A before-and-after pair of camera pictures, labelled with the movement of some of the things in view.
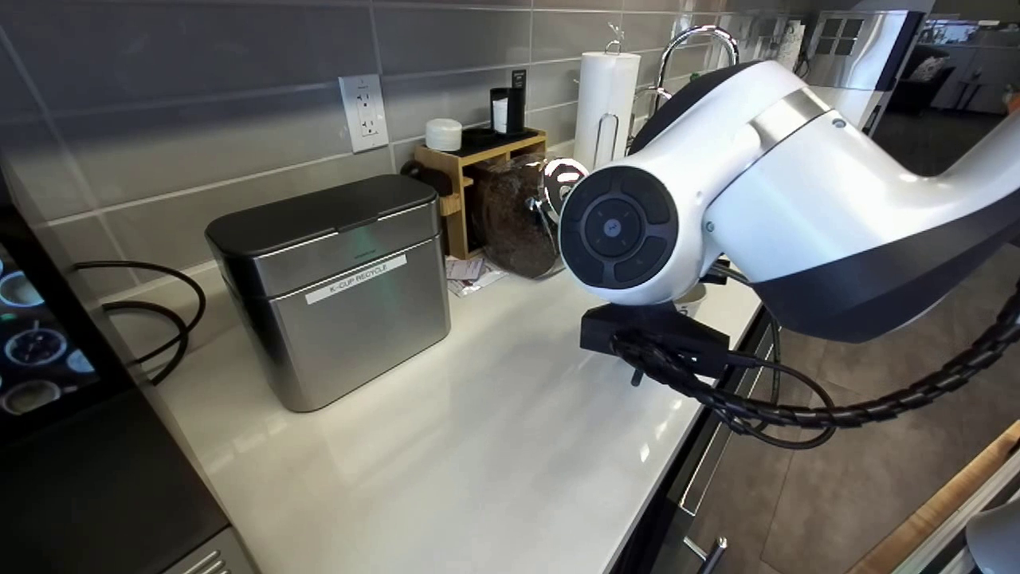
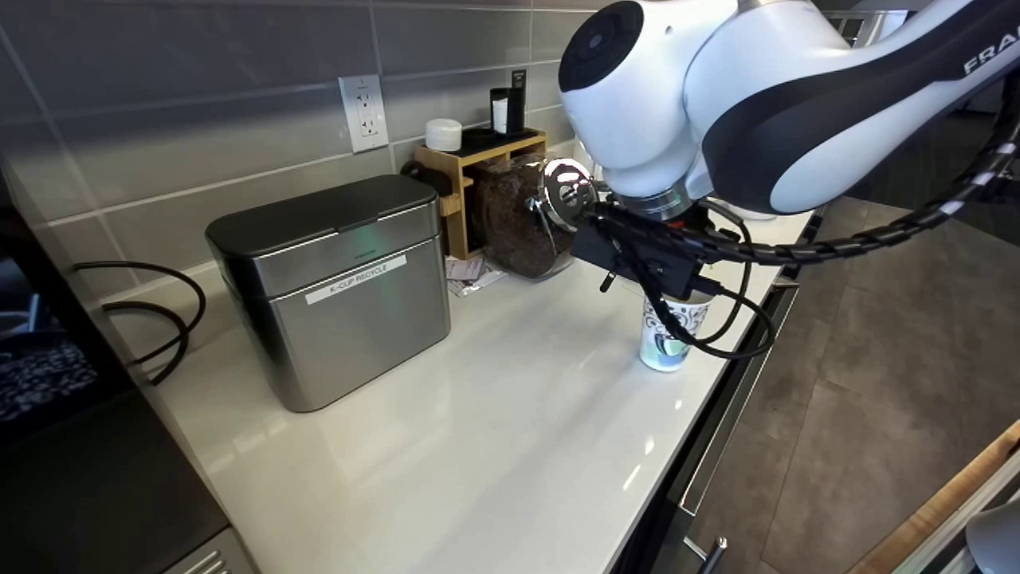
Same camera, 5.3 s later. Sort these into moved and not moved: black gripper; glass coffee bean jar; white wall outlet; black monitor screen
Moved: black gripper
Not moved: white wall outlet; black monitor screen; glass coffee bean jar
